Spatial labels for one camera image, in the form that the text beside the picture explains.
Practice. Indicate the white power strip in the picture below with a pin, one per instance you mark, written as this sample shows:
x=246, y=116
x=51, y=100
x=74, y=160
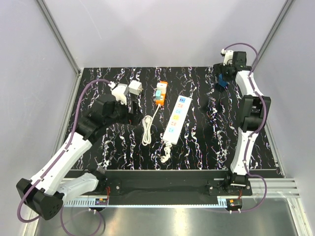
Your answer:
x=177, y=119

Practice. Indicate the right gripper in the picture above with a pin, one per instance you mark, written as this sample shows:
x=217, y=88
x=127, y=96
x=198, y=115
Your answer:
x=219, y=68

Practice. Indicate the slotted cable duct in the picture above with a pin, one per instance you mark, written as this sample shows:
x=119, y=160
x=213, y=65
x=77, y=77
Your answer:
x=103, y=203

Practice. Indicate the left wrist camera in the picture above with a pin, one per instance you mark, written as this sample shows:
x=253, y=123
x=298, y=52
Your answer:
x=120, y=92

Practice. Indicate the teal USB charger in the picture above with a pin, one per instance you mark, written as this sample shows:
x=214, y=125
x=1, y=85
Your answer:
x=158, y=94

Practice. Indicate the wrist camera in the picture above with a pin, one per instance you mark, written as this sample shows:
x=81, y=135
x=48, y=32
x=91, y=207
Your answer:
x=227, y=56
x=120, y=92

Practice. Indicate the blue cube adapter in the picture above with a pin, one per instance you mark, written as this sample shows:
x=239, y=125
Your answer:
x=222, y=82

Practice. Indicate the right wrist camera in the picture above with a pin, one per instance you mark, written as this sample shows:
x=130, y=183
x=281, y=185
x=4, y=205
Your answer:
x=227, y=56

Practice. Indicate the black marble mat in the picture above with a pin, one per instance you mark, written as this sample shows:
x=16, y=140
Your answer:
x=209, y=135

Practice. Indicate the white USB charger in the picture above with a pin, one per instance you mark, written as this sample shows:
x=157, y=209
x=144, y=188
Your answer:
x=162, y=87

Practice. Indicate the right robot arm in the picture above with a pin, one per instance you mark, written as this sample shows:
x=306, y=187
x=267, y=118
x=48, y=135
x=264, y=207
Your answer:
x=254, y=109

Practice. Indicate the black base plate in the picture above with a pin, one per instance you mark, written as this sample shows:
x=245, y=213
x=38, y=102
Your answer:
x=168, y=186

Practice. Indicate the white cube adapter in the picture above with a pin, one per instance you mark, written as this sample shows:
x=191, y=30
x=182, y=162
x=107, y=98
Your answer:
x=135, y=87

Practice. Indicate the orange power strip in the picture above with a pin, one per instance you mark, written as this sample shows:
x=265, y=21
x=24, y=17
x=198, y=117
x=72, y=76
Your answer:
x=161, y=100

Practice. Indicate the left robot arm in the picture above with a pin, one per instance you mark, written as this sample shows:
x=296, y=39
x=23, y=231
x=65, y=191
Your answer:
x=44, y=192

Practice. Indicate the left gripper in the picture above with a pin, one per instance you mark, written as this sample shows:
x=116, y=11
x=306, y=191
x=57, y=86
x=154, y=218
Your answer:
x=125, y=120

